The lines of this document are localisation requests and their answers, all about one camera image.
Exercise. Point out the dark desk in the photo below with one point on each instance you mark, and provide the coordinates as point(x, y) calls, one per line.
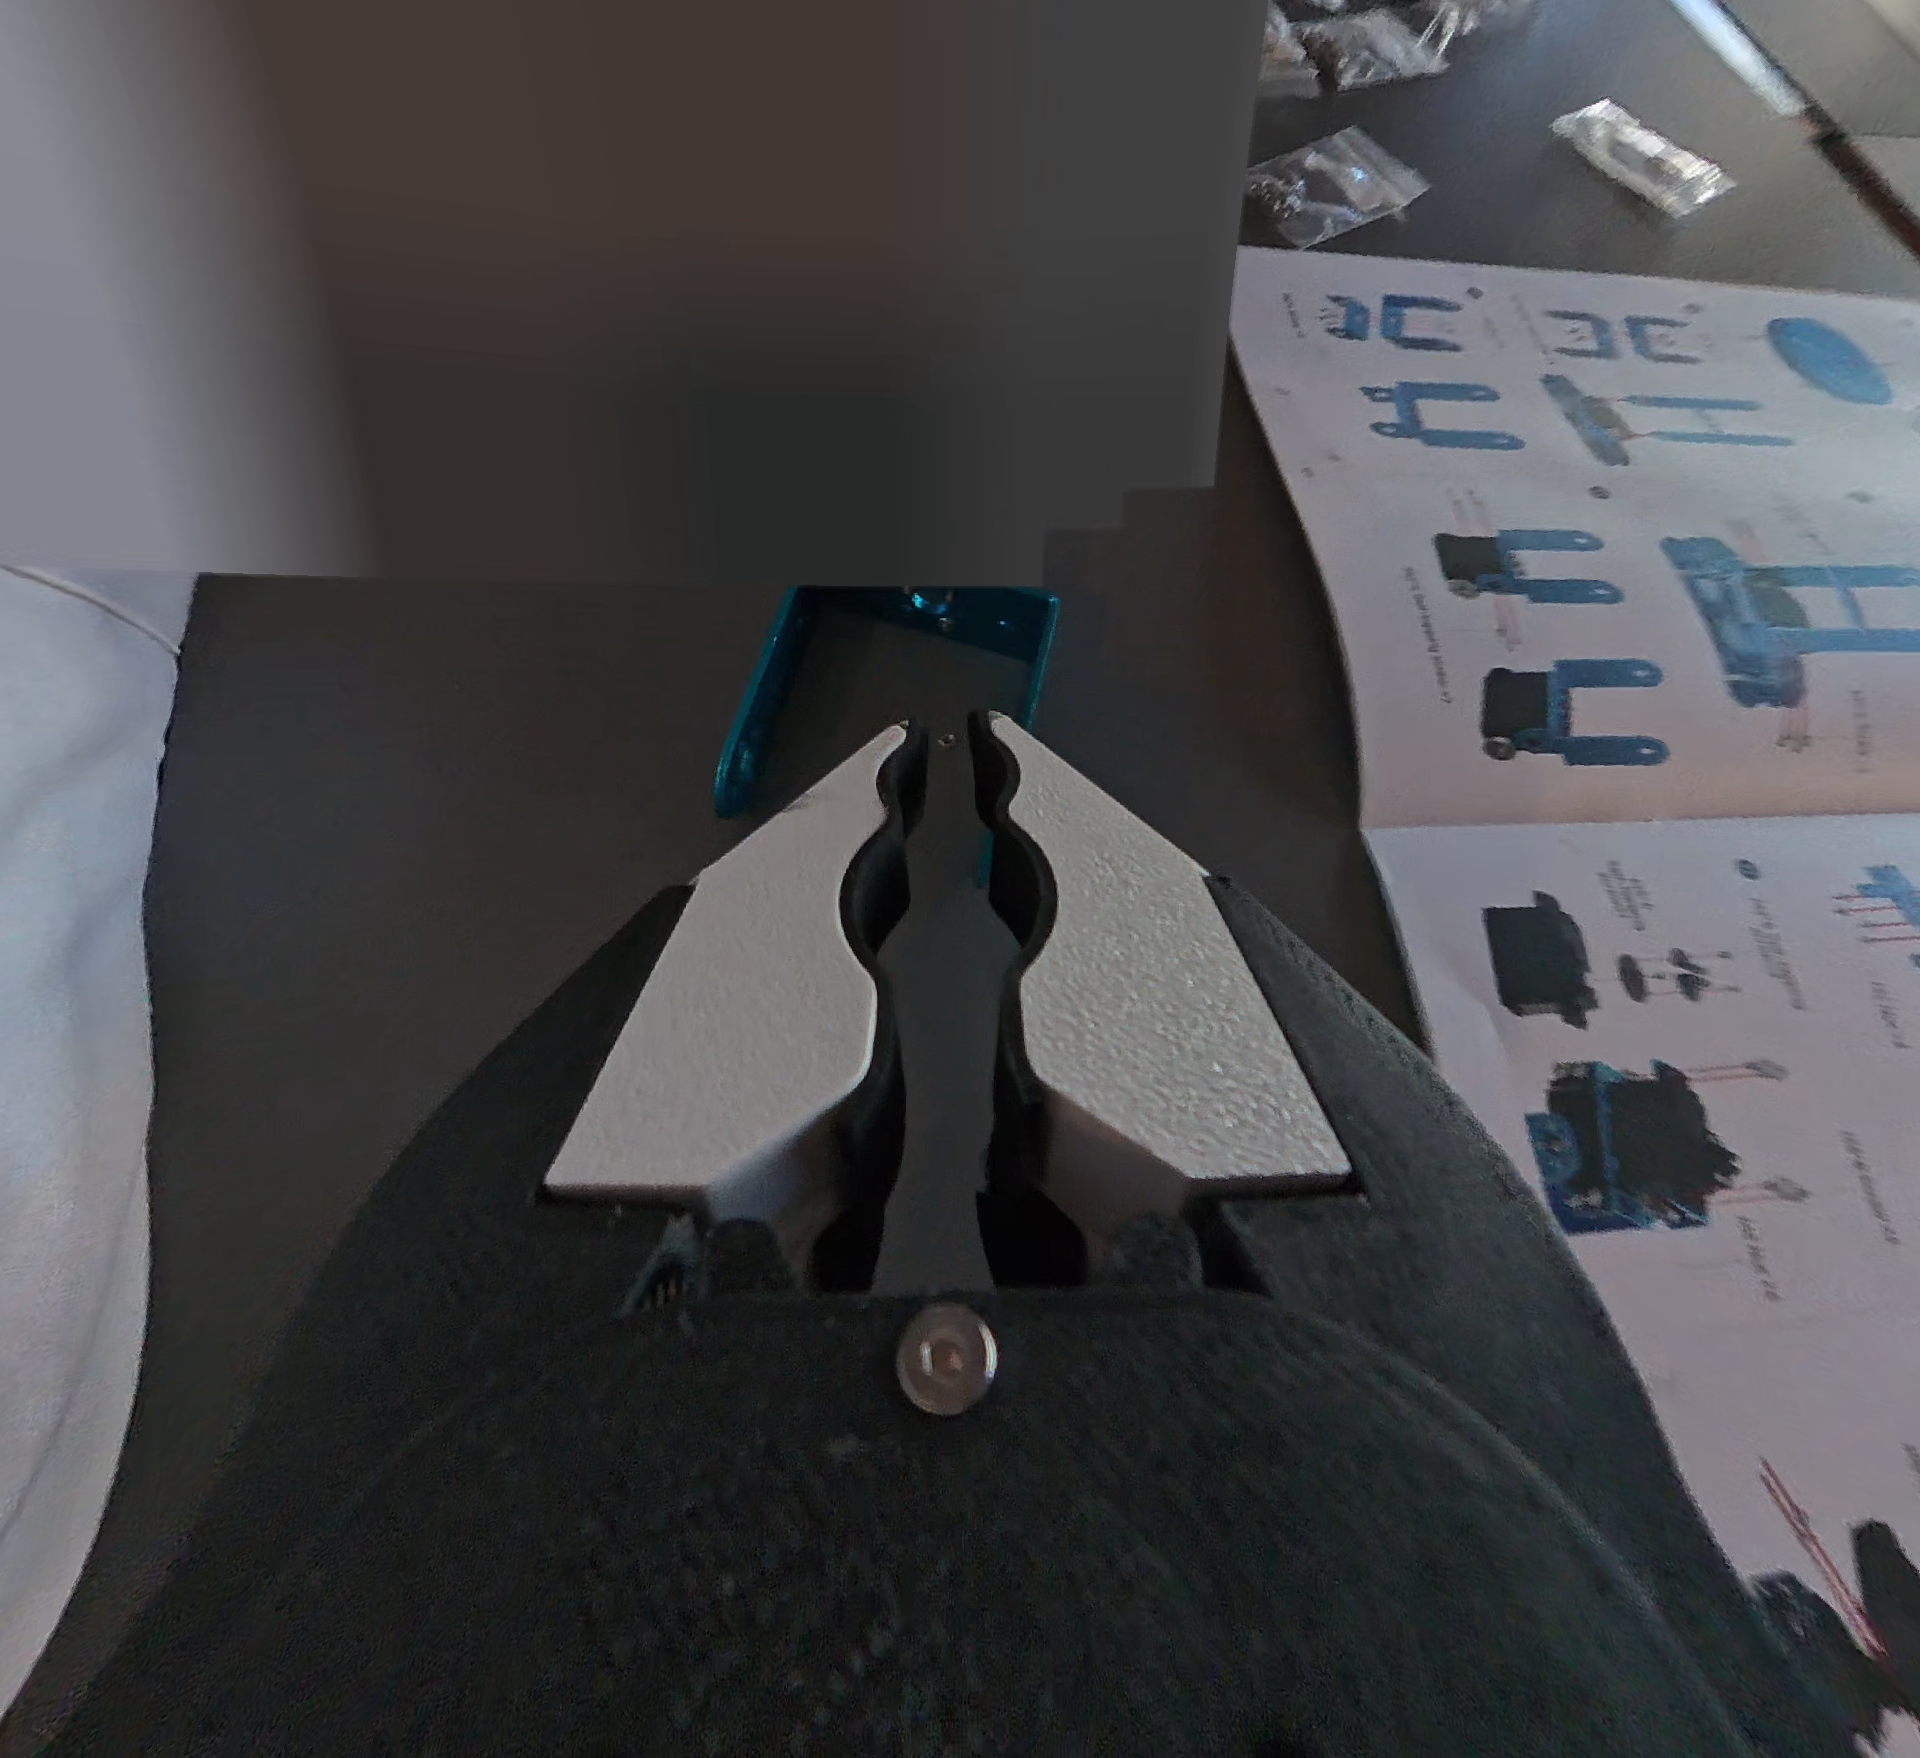
point(451, 814)

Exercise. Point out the blue metal U bracket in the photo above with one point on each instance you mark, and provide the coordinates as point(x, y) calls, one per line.
point(765, 694)

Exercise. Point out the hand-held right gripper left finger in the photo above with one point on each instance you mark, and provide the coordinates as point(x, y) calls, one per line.
point(720, 1022)

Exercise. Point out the open assembly instruction manual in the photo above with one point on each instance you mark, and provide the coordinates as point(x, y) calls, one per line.
point(1637, 739)

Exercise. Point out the person's white clothing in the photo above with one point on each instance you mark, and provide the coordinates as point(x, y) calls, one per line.
point(68, 1039)

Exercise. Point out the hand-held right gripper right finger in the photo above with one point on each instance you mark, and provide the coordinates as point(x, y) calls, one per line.
point(1171, 1022)

